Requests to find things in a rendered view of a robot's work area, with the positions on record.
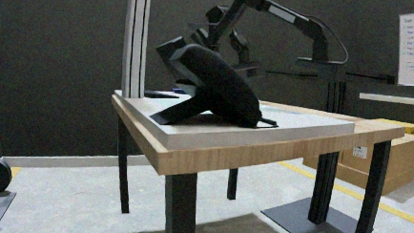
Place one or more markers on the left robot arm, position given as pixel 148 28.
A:
pixel 308 27

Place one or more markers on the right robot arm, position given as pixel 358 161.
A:
pixel 239 44

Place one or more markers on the tall grey vertical column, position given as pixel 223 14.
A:
pixel 136 37

